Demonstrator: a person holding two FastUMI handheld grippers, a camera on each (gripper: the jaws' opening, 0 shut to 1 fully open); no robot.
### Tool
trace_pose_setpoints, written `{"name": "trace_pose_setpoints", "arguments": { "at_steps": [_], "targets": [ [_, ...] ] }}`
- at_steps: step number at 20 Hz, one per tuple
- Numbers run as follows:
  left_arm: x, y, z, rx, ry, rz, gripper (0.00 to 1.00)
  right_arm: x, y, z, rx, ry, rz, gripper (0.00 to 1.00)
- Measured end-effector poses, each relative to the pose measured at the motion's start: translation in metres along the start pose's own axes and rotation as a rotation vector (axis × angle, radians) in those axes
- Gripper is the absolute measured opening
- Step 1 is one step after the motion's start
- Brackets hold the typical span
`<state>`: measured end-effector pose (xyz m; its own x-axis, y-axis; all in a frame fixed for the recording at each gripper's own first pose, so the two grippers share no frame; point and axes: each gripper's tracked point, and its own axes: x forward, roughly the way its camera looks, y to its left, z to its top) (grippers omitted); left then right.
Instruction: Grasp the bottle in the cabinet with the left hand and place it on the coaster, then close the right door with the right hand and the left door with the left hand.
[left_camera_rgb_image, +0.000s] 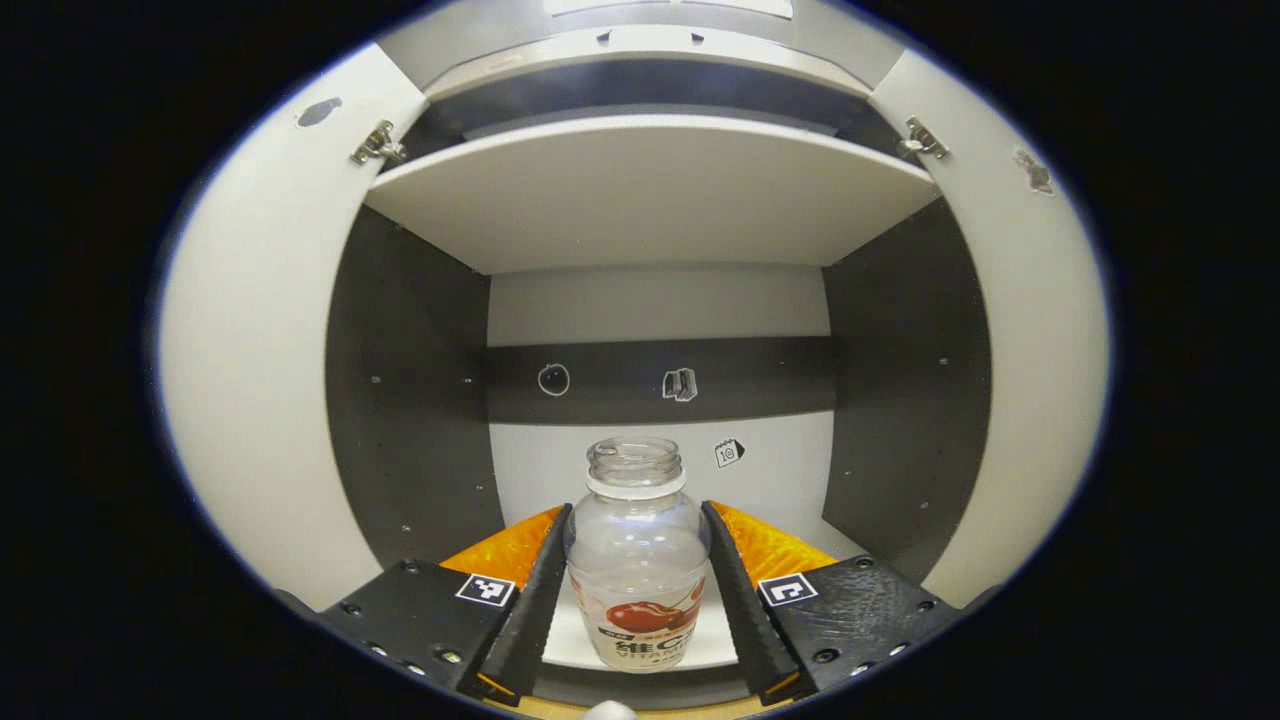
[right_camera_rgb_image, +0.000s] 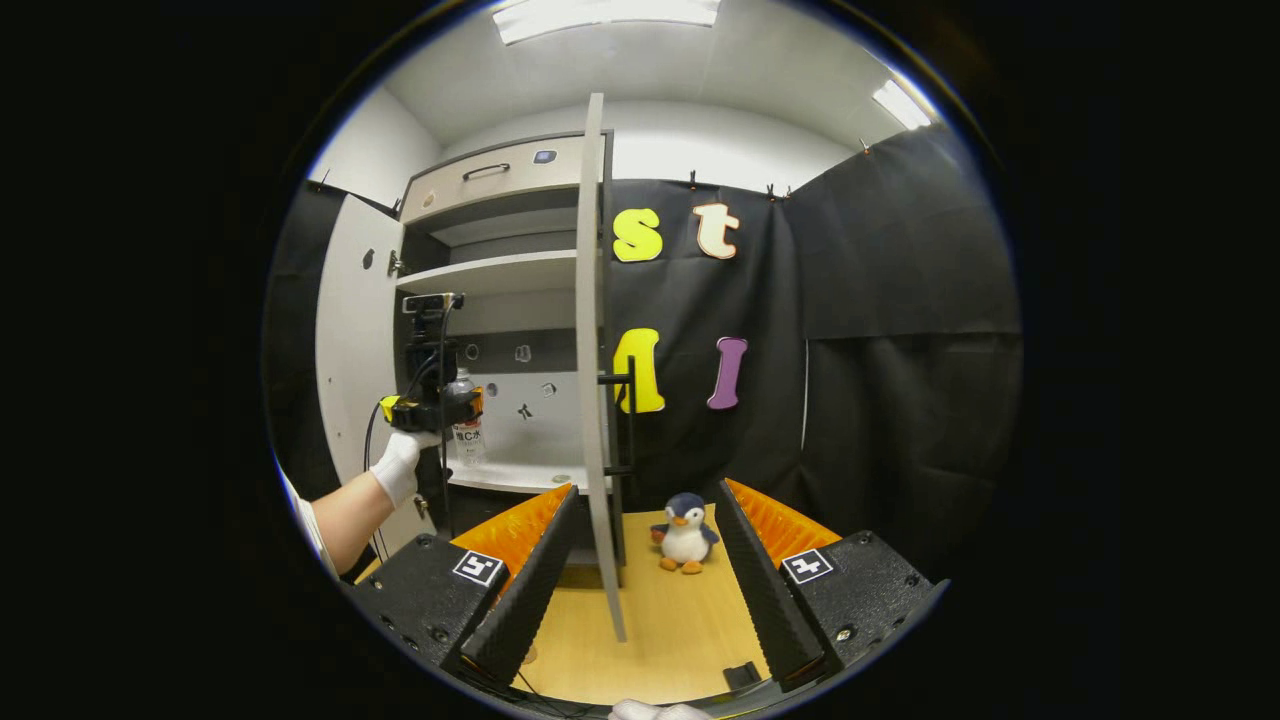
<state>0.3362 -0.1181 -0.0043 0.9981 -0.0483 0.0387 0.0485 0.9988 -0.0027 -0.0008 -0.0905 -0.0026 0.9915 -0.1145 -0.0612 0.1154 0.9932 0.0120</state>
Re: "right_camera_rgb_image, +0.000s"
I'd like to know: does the grey cabinet door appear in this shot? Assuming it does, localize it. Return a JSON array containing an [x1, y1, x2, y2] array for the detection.
[[575, 93, 629, 643], [315, 193, 441, 556]]

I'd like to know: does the black door handle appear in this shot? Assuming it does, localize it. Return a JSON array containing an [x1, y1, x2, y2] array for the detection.
[[598, 355, 637, 476]]

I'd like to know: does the small ceiling light panel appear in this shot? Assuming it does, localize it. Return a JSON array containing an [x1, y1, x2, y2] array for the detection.
[[872, 78, 936, 131]]

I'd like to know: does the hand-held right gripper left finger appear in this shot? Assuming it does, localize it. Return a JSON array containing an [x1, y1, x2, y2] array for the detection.
[[340, 483, 583, 691]]

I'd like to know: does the grey cabinet drawer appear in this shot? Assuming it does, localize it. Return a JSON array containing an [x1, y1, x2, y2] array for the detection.
[[400, 135, 586, 223]]

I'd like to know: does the grey cabinet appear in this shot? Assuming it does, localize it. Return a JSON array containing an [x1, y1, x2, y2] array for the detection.
[[395, 130, 613, 561]]

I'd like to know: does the penguin plush toy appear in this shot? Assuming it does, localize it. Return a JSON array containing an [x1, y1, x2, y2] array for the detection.
[[650, 492, 721, 575]]

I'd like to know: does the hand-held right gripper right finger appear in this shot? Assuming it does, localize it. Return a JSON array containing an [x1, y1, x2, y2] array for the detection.
[[713, 478, 949, 693]]

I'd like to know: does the clear bottle with red label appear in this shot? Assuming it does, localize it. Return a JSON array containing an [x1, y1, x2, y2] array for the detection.
[[447, 368, 487, 467]]

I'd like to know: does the large ceiling light panel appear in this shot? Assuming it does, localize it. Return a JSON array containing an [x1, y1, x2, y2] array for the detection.
[[490, 0, 721, 46]]

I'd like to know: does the black backdrop cloth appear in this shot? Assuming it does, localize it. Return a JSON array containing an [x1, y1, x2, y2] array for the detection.
[[262, 125, 1023, 581]]

